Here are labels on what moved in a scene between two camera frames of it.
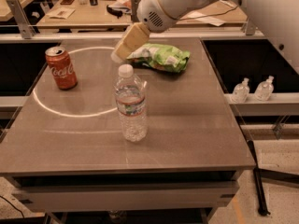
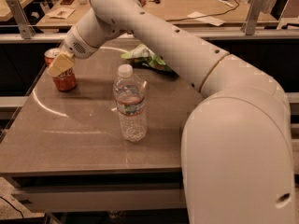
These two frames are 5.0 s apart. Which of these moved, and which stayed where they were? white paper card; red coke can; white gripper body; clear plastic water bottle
Moved: white gripper body
Stayed: white paper card; red coke can; clear plastic water bottle
